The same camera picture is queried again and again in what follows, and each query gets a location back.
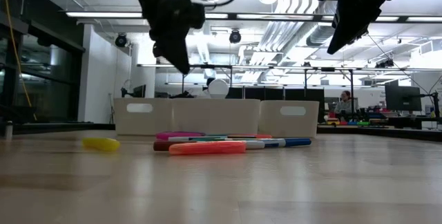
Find person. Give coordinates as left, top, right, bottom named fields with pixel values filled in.
left=333, top=90, right=356, bottom=121

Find black computer monitor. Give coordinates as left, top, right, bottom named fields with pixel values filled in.
left=384, top=84, right=423, bottom=112

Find orange stubby highlighter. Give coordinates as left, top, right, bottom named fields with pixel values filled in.
left=168, top=140, right=247, bottom=156

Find red-orange stubby highlighter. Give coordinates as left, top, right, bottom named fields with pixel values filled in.
left=226, top=133, right=273, bottom=140

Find yellow stubby highlighter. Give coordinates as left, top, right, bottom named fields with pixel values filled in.
left=81, top=137, right=122, bottom=153

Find small black monitor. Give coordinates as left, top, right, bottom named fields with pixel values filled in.
left=133, top=84, right=147, bottom=99

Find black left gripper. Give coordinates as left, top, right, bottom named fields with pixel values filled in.
left=131, top=0, right=207, bottom=75

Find blue thin marker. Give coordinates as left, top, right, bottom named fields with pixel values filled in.
left=241, top=138, right=313, bottom=149

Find ceiling light strip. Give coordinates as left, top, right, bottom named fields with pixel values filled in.
left=65, top=11, right=143, bottom=19

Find yellow hanging cable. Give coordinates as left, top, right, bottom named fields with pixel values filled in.
left=0, top=0, right=38, bottom=122

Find colourful toy blocks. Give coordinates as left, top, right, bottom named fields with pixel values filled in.
left=324, top=118, right=371, bottom=127

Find small white cylinder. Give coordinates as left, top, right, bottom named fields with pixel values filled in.
left=4, top=120, right=14, bottom=140

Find white plastic bin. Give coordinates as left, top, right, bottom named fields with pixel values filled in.
left=171, top=98, right=262, bottom=136
left=258, top=100, right=320, bottom=138
left=113, top=97, right=173, bottom=136

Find black aluminium table frame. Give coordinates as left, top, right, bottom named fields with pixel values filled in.
left=0, top=122, right=442, bottom=143

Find brown thin marker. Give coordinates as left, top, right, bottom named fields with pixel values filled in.
left=153, top=140, right=266, bottom=152

